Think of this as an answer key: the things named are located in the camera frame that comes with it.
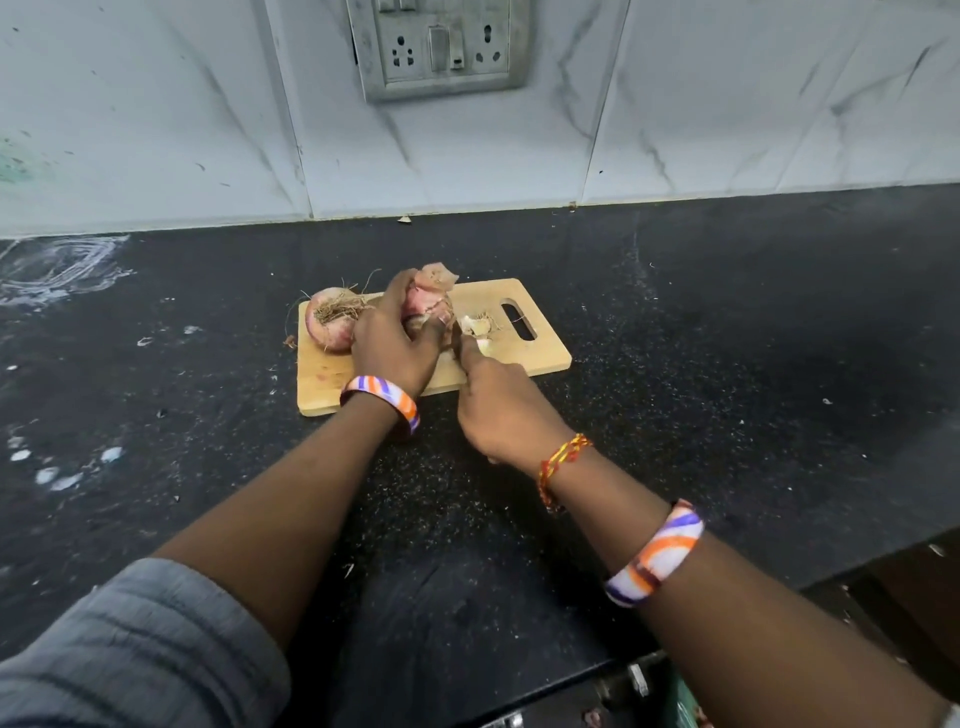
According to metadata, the cut onion end piece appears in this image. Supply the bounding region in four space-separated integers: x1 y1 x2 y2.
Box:
458 312 498 354

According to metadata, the red onion with roots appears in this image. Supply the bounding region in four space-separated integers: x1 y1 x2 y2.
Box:
303 286 372 354

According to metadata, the metal wall socket plate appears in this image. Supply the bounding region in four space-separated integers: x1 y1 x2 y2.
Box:
345 0 533 105

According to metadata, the person's right forearm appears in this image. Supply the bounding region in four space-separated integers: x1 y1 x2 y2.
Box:
541 448 954 728

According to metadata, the person's right hand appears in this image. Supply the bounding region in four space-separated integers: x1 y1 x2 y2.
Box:
454 333 577 481

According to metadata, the green object under counter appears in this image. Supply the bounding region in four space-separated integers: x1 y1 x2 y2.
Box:
666 671 710 728

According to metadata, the red yellow thread bracelet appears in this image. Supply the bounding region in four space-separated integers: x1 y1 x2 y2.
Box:
535 432 594 516

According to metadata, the wooden cutting board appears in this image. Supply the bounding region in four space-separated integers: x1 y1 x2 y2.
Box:
296 278 573 418

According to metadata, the partly peeled red onion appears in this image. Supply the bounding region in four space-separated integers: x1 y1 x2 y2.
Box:
400 261 461 340

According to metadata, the person's left forearm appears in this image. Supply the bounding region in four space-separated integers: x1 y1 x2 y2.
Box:
152 391 410 654

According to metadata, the person's left hand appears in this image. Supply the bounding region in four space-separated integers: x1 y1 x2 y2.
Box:
351 268 451 399

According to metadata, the striped orange purple bangle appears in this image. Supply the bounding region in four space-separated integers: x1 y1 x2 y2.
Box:
340 375 422 437
603 498 706 609

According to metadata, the grey striped sleeve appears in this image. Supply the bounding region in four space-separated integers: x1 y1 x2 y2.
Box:
0 558 293 728

